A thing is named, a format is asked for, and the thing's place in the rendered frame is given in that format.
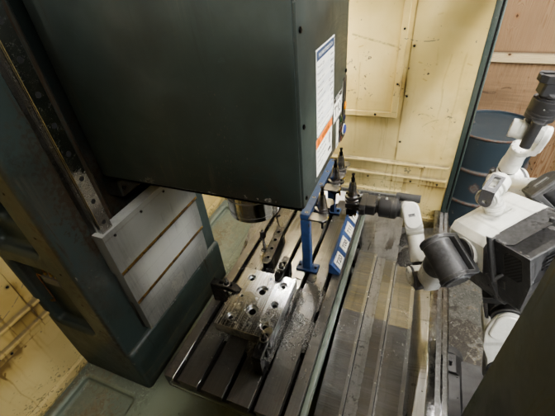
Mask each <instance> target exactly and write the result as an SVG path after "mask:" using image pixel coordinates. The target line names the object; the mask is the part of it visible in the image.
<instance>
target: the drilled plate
mask: <svg viewBox="0 0 555 416"><path fill-rule="evenodd" d="M253 274H255V275H256V277H257V278H256V277H255V275H253ZM274 275H275V274H272V273H268V272H262V271H259V270H255V269H252V268H248V267H247V268H246V270H245V271H244V274H243V275H242V277H241V278H240V280H239V282H238V283H237V285H239V286H240V288H241V289H242V287H243V290H240V292H236V293H234V292H232V293H231V295H230V297H229V299H228V300H227V301H226V303H225V305H224V307H223V308H222V310H221V312H220V313H219V315H218V316H217V318H216V320H215V322H214V325H215V326H216V330H218V331H221V332H224V333H228V334H231V335H234V336H236V337H239V338H243V339H246V340H249V341H251V342H254V343H258V341H259V338H260V335H261V333H262V332H263V330H265V329H266V328H267V327H268V326H269V327H270V326H271V327H270V328H273V336H272V338H271V340H270V342H269V345H268V347H272V345H273V342H274V340H275V338H276V336H277V334H278V330H279V329H280V326H281V324H282V321H283V319H284V317H285V314H286V312H287V309H288V307H289V305H290V303H291V301H292V297H293V296H294V294H295V291H296V289H297V283H296V279H291V278H288V277H283V278H282V281H284V282H282V281H281V282H282V283H281V282H280V284H278V283H279V282H277V284H276V283H273V281H275V279H274ZM256 279H257V280H256ZM258 279H259V280H258ZM270 279H271V280H270ZM273 279H274V280H273ZM268 280H269V281H270V282H268ZM266 282H267V283H266ZM261 285H262V286H261ZM278 285H280V286H278ZM278 287H281V288H282V289H283V290H281V288H280V289H278ZM268 288H269V289H268ZM270 289H271V291H270ZM266 294H267V295H266ZM241 301H243V302H241ZM271 301H272V302H271ZM279 301H280V302H279ZM251 302H252V305H249V304H251ZM255 304H256V305H255ZM258 306H259V309H258ZM271 307H272V308H271ZM269 308H270V309H269ZM244 309H246V313H245V310H244ZM266 309H267V310H266ZM231 311H232V312H235V313H232V312H231ZM237 311H238V312H237ZM258 312H259V313H258ZM270 313H271V314H270ZM252 314H253V315H252ZM250 315H252V316H250ZM269 315H270V316H269ZM225 316H226V317H225ZM235 316H236V317H235ZM272 316H273V317H272ZM262 317H266V318H265V319H263V318H262ZM271 317H272V318H271ZM228 319H229V320H228ZM252 320H253V321H252ZM263 320H264V321H265V322H263ZM267 320H268V323H266V322H267ZM241 322H244V323H241ZM248 322H249V323H248ZM261 322H262V323H261ZM257 323H259V325H260V324H261V325H260V326H259V325H258V324H257ZM269 324H271V325H269ZM256 325H257V326H258V327H257V326H256ZM246 326H247V327H246ZM254 327H255V328H254ZM259 328H261V329H259Z"/></svg>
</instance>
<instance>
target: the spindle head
mask: <svg viewBox="0 0 555 416"><path fill-rule="evenodd" d="M22 1H23V3H24V5H25V7H26V10H27V12H28V14H29V16H30V18H31V20H32V22H33V25H34V27H35V29H36V31H37V33H38V35H39V37H40V40H41V42H42V44H43V46H44V48H45V51H46V53H47V54H48V56H49V58H50V62H51V63H52V65H53V67H54V69H55V72H56V74H57V76H58V78H59V80H60V83H61V85H62V87H63V89H64V91H65V93H66V96H67V98H68V99H69V102H70V104H71V106H72V108H73V110H74V113H75V115H76V116H77V119H78V122H79V124H80V125H81V127H82V129H83V133H84V134H85V136H86V138H87V140H88V143H89V145H90V147H91V149H92V151H93V154H94V156H95V158H96V160H97V162H98V164H99V167H100V169H101V170H102V173H103V174H104V175H105V177H108V178H113V179H118V180H123V181H128V182H137V183H142V184H147V185H151V186H157V187H166V188H171V189H175V190H180V191H189V192H195V193H199V194H204V195H209V196H218V197H223V198H228V199H233V200H238V201H247V202H252V203H257V204H262V205H266V206H276V207H281V208H286V209H290V210H299V211H302V210H303V209H304V208H305V207H306V204H307V202H308V201H309V199H310V197H311V194H312V193H313V191H314V190H315V187H316V185H317V183H318V181H319V180H320V177H321V175H322V173H323V172H324V170H325V168H326V166H327V164H328V162H329V161H330V158H331V156H332V154H333V153H334V151H335V141H336V122H337V120H338V119H339V117H340V115H342V104H341V112H340V114H339V116H338V118H337V120H336V121H335V123H334V124H333V115H332V149H331V152H330V155H329V157H328V158H327V159H326V161H325V164H324V166H323V168H322V169H321V170H320V173H319V175H318V177H316V141H317V139H318V138H319V136H320V135H319V136H318V138H317V129H316V69H315V51H316V50H318V49H319V48H320V47H321V46H322V45H323V44H324V43H325V42H326V41H327V40H328V39H329V38H330V37H331V36H333V35H334V99H335V98H336V96H337V95H338V93H339V91H340V90H341V88H342V101H343V79H344V77H345V75H346V73H347V48H348V26H349V0H22ZM320 134H321V133H320Z"/></svg>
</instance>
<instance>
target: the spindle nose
mask: <svg viewBox="0 0 555 416"><path fill-rule="evenodd" d="M227 201H228V206H229V209H230V213H231V215H232V216H233V217H234V218H235V219H236V220H238V221H240V222H244V223H250V224H253V223H260V222H263V221H265V220H269V219H270V218H272V217H273V216H275V215H276V214H277V212H278V211H279V208H280V207H276V206H266V205H262V204H257V203H252V202H247V201H238V200H233V199H228V198H227Z"/></svg>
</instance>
